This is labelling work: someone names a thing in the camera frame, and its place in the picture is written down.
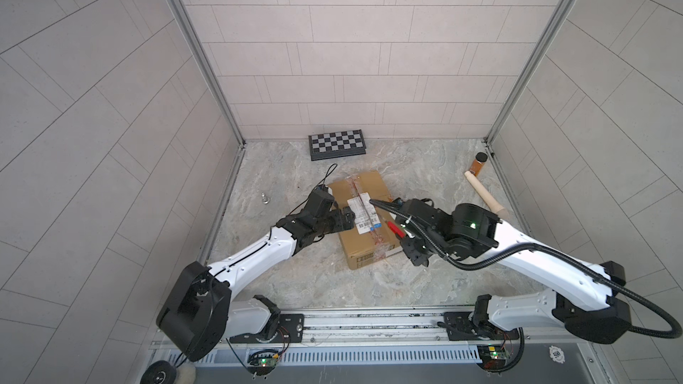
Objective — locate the green circuit board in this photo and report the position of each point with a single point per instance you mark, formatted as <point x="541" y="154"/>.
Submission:
<point x="264" y="359"/>
<point x="492" y="357"/>

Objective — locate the red utility knife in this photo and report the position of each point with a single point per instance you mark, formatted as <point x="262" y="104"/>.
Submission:
<point x="396" y="230"/>

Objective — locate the black wheel roller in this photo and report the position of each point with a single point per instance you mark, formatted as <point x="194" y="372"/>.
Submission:
<point x="160" y="372"/>

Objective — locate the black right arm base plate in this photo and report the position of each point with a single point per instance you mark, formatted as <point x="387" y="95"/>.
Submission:
<point x="463" y="326"/>

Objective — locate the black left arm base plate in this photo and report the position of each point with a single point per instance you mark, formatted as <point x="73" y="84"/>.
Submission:
<point x="285" y="328"/>

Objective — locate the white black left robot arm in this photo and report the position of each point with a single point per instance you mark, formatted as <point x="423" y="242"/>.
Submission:
<point x="201" y="309"/>

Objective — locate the brown cardboard express box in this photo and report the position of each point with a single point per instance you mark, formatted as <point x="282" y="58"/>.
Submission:
<point x="371" y="240"/>

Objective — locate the black white chessboard case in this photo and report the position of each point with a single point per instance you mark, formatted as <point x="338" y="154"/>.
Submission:
<point x="325" y="146"/>

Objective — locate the left green circuit board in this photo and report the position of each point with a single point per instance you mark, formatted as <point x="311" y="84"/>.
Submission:
<point x="264" y="359"/>

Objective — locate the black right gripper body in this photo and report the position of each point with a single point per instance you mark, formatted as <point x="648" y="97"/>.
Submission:
<point x="419" y="248"/>

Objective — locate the white round sticker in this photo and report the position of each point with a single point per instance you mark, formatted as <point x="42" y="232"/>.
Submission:
<point x="557" y="354"/>

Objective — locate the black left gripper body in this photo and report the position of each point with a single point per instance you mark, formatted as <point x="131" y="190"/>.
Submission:
<point x="330" y="223"/>

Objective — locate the brown spice jar black lid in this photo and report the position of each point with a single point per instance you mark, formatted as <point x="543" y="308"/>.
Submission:
<point x="478" y="163"/>

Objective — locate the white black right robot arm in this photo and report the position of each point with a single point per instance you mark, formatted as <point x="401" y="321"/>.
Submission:
<point x="472" y="238"/>

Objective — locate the right green circuit board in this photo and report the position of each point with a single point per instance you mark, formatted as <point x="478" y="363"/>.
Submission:
<point x="492" y="357"/>

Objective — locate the aluminium mounting rail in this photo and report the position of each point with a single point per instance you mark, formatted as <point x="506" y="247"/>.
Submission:
<point x="390" y="327"/>

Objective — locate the wooden rolling pin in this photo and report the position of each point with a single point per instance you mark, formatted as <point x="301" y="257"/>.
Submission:
<point x="493" y="205"/>

